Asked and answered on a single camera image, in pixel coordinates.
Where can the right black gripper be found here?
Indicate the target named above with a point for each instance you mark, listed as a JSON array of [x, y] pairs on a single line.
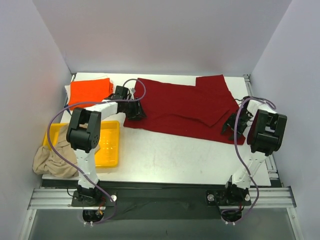
[[235, 122]]

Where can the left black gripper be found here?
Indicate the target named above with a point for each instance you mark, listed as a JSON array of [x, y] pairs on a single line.
[[136, 110]]

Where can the dark red t shirt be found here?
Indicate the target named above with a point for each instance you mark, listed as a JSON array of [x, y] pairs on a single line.
[[198, 111]]

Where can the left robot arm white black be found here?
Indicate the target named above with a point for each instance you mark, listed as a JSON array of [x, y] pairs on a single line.
[[84, 131]]

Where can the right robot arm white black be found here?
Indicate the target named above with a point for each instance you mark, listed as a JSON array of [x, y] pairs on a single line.
[[266, 129]]

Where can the folded orange t shirt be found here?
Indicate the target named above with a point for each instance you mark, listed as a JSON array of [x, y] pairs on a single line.
[[87, 93]]

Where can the yellow plastic tray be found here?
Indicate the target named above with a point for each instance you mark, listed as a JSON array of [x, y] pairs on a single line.
[[108, 154]]

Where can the folded cream t shirt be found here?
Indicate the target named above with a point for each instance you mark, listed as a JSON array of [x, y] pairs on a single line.
[[68, 90]]

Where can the crumpled beige t shirt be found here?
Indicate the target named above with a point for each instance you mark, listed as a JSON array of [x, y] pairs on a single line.
[[48, 162]]

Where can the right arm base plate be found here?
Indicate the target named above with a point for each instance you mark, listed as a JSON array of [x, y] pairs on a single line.
[[220, 197]]

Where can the aluminium frame rail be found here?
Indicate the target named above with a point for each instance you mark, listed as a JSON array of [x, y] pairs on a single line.
[[265, 197]]

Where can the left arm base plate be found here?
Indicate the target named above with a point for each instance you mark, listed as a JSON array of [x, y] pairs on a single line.
[[80, 200]]

